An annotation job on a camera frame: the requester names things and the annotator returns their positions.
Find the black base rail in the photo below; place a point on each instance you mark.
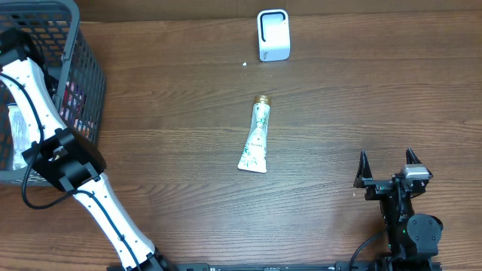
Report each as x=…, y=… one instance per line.
x=338, y=266

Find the dark grey plastic basket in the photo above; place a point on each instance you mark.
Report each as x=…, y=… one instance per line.
x=54, y=27

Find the red purple liner pack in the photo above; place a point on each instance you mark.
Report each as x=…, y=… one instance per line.
x=73, y=107

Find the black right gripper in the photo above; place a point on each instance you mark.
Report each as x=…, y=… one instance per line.
x=376, y=187

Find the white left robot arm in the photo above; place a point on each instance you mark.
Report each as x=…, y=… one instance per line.
x=66, y=159

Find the white printed snack bag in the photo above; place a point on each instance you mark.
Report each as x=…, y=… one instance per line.
x=20, y=135

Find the white barcode scanner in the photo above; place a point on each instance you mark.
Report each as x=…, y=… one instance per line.
x=274, y=41

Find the white floral tube gold cap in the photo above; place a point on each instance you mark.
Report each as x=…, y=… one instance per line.
x=254, y=153

